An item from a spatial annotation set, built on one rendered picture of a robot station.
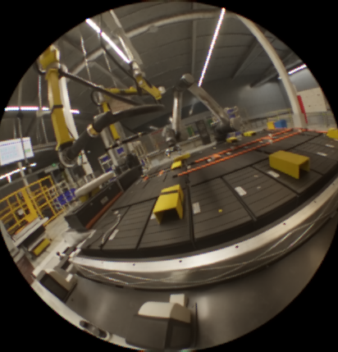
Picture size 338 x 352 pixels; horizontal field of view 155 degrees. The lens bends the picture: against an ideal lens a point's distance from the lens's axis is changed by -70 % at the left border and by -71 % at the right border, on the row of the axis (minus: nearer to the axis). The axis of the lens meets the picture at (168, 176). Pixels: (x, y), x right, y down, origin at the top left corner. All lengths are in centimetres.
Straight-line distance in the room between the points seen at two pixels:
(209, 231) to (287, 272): 24
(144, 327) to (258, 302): 23
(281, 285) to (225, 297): 13
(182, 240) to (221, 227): 9
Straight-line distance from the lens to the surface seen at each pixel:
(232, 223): 29
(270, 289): 35
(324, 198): 39
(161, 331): 21
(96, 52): 846
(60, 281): 62
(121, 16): 1029
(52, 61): 93
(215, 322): 33
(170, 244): 30
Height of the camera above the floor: 121
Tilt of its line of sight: 14 degrees down
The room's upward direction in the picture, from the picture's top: 23 degrees counter-clockwise
